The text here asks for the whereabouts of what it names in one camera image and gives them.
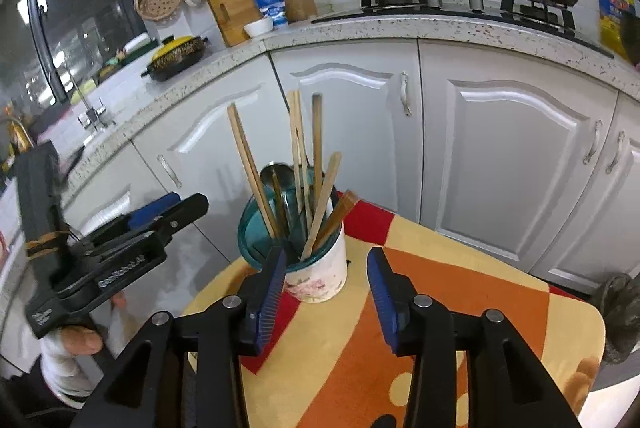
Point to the black gas stove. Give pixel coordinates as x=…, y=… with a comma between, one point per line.
x=538, y=15

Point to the chopstick in cup left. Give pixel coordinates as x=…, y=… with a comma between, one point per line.
x=251, y=172

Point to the chopstick in cup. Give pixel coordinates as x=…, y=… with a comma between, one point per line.
x=317, y=143
x=251, y=172

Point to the wooden cutting board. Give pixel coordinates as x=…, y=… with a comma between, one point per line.
x=231, y=16

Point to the gloved left hand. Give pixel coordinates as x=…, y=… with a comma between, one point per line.
x=60, y=349

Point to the yellow lidded casserole pot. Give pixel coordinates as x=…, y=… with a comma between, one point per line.
x=175, y=56

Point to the brown wooden chopstick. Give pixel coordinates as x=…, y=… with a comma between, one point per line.
x=344, y=206

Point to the cabinet door handle pair left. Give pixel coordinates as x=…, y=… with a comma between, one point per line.
x=595, y=143

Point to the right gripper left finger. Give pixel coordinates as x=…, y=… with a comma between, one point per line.
x=144, y=387

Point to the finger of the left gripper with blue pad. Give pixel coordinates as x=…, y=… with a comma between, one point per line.
x=144, y=215

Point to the cabinet door handle pair right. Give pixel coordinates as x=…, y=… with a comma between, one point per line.
x=620, y=147

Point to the white floral utensil cup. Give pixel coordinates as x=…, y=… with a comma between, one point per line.
x=300, y=252

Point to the metal spoon in cup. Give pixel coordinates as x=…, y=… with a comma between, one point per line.
x=286, y=178

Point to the sink faucet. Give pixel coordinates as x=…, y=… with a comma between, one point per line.
x=93, y=114

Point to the orange yellow red table cloth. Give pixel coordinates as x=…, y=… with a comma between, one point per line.
x=328, y=365

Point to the blue white salt bag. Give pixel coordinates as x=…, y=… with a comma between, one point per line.
x=275, y=10

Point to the yellow cooking oil bottle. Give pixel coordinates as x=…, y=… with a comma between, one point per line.
x=610, y=23

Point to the white small bowl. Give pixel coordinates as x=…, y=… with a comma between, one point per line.
x=259, y=27

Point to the cabinet door handle pair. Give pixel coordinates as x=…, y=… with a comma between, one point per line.
x=595, y=143
x=620, y=147

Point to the light wooden chopstick pair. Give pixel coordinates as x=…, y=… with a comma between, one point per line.
x=302, y=163
x=290, y=97

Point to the dark thin wooden chopstick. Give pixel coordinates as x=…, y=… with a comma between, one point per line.
x=279, y=203

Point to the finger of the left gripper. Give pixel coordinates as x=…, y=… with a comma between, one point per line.
x=178, y=217

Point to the pale wooden chopstick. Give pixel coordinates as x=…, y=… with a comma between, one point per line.
x=323, y=200

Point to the chopstick in cup right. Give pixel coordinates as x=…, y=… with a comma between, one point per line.
x=317, y=143

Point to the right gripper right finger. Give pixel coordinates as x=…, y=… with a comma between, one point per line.
x=508, y=385

